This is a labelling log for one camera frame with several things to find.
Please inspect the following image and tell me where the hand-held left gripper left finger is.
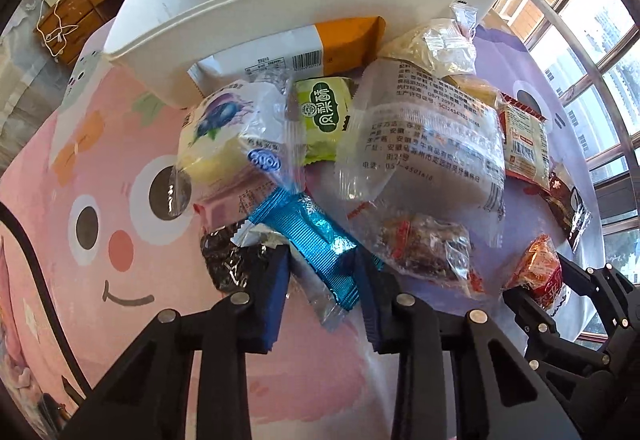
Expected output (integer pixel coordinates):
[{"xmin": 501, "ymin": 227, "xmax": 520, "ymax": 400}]
[{"xmin": 60, "ymin": 244, "xmax": 293, "ymax": 440}]

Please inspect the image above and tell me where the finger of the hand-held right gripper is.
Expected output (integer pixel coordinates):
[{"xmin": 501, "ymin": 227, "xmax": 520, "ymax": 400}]
[
  {"xmin": 556, "ymin": 252, "xmax": 640, "ymax": 337},
  {"xmin": 501, "ymin": 289, "xmax": 607, "ymax": 369}
]

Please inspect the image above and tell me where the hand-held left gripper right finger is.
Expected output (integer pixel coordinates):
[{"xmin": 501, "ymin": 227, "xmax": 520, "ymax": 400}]
[{"xmin": 352, "ymin": 251, "xmax": 583, "ymax": 440}]

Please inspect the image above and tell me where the dark foil snack packet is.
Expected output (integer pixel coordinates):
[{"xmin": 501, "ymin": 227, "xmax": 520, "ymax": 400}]
[{"xmin": 200, "ymin": 225, "xmax": 291, "ymax": 293}]

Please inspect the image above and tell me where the orange red snack packet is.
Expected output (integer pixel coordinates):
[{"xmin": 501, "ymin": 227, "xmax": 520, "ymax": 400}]
[{"xmin": 505, "ymin": 234, "xmax": 571, "ymax": 311}]

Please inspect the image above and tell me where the clear packet red-brown snack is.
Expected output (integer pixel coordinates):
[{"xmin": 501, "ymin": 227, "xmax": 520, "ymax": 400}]
[{"xmin": 347, "ymin": 202, "xmax": 486, "ymax": 298}]

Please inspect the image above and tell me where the blue foil snack packet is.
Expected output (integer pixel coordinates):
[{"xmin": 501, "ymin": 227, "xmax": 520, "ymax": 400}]
[{"xmin": 247, "ymin": 187, "xmax": 386, "ymax": 331}]

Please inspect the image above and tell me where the large clear bread packet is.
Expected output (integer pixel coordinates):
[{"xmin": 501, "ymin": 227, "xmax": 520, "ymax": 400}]
[{"xmin": 334, "ymin": 57, "xmax": 507, "ymax": 226}]

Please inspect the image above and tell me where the blueberry print cake packet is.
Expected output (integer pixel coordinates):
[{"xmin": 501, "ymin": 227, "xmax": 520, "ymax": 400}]
[{"xmin": 177, "ymin": 70, "xmax": 306, "ymax": 193}]

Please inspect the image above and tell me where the green pastry packet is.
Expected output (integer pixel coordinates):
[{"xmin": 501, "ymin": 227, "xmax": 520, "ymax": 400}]
[{"xmin": 292, "ymin": 76, "xmax": 356, "ymax": 166}]

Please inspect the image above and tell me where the clear rice cracker packet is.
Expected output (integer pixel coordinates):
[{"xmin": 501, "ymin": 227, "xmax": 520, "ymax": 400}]
[{"xmin": 377, "ymin": 0, "xmax": 478, "ymax": 78}]

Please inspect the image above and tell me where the white plastic bin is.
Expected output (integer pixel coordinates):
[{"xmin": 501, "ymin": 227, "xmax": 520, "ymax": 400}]
[{"xmin": 102, "ymin": 0, "xmax": 506, "ymax": 110}]

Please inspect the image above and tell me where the dark brown snack packet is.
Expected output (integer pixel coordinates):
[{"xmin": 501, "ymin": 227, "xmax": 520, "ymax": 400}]
[{"xmin": 542, "ymin": 165, "xmax": 593, "ymax": 251}]

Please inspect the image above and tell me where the pink snack packet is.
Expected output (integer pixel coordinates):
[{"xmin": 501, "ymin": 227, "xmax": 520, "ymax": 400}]
[{"xmin": 192, "ymin": 170, "xmax": 281, "ymax": 231}]

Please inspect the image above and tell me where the red packet with barcode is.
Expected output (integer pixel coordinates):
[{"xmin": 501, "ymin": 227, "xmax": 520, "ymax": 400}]
[{"xmin": 497, "ymin": 92, "xmax": 553, "ymax": 193}]

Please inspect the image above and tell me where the white and orange packet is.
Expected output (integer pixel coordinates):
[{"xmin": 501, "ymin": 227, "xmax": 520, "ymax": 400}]
[{"xmin": 187, "ymin": 16, "xmax": 386, "ymax": 96}]

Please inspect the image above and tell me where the black cable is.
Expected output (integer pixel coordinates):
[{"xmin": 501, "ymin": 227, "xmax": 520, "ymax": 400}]
[{"xmin": 0, "ymin": 202, "xmax": 93, "ymax": 393}]

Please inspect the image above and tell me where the white cable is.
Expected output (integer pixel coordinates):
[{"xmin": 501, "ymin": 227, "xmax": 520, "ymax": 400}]
[{"xmin": 35, "ymin": 0, "xmax": 76, "ymax": 57}]

